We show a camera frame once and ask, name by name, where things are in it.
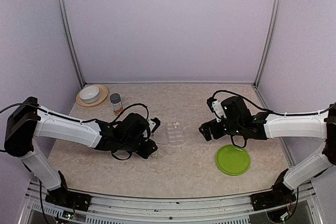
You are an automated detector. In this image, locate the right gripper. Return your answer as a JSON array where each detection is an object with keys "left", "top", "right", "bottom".
[{"left": 199, "top": 118, "right": 243, "bottom": 141}]

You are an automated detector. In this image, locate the right aluminium frame post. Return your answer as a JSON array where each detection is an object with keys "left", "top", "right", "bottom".
[{"left": 254, "top": 0, "right": 281, "bottom": 89}]

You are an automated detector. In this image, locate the beige wooden plate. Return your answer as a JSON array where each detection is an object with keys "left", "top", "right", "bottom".
[{"left": 76, "top": 84, "right": 109, "bottom": 108}]

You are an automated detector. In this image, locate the green plate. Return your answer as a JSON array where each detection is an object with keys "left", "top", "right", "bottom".
[{"left": 215, "top": 144, "right": 251, "bottom": 176}]

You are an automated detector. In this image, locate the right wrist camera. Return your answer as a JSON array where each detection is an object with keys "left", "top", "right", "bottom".
[{"left": 207, "top": 97, "right": 226, "bottom": 122}]

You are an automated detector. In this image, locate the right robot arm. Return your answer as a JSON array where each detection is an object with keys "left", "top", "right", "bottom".
[{"left": 198, "top": 92, "right": 335, "bottom": 205}]

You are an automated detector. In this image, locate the grey bottle cap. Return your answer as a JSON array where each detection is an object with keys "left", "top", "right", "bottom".
[{"left": 110, "top": 93, "right": 121, "bottom": 103}]

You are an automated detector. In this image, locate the small white pill bottle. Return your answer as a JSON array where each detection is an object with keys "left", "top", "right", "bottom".
[{"left": 150, "top": 151, "right": 158, "bottom": 158}]

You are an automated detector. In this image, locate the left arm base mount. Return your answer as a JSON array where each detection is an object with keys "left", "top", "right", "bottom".
[{"left": 45, "top": 187, "right": 92, "bottom": 212}]

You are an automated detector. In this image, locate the front aluminium rail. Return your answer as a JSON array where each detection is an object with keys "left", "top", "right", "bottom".
[{"left": 18, "top": 180, "right": 325, "bottom": 224}]

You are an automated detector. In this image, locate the left aluminium frame post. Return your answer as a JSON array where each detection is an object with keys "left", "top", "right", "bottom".
[{"left": 57, "top": 0, "right": 86, "bottom": 89}]

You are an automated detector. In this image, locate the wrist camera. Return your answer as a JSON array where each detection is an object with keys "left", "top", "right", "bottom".
[
  {"left": 207, "top": 97, "right": 226, "bottom": 122},
  {"left": 148, "top": 117, "right": 161, "bottom": 133}
]

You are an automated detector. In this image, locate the aluminium frame post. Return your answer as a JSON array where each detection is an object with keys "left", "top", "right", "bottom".
[
  {"left": 254, "top": 0, "right": 281, "bottom": 89},
  {"left": 57, "top": 0, "right": 86, "bottom": 89}
]

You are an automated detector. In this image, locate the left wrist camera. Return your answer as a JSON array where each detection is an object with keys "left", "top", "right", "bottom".
[{"left": 148, "top": 117, "right": 161, "bottom": 133}]

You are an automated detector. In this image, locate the clear plastic pill organizer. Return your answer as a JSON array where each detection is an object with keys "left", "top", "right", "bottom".
[{"left": 154, "top": 121, "right": 185, "bottom": 147}]

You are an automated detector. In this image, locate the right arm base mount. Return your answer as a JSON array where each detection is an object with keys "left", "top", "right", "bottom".
[{"left": 250, "top": 183, "right": 297, "bottom": 211}]

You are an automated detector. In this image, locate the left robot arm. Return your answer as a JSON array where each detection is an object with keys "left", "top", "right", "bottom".
[{"left": 4, "top": 97, "right": 161, "bottom": 206}]

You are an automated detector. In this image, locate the orange label pill bottle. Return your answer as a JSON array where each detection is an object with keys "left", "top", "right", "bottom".
[{"left": 111, "top": 101, "right": 123, "bottom": 115}]

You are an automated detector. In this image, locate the white bowl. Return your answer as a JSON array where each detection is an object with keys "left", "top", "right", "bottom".
[{"left": 79, "top": 86, "right": 100, "bottom": 104}]

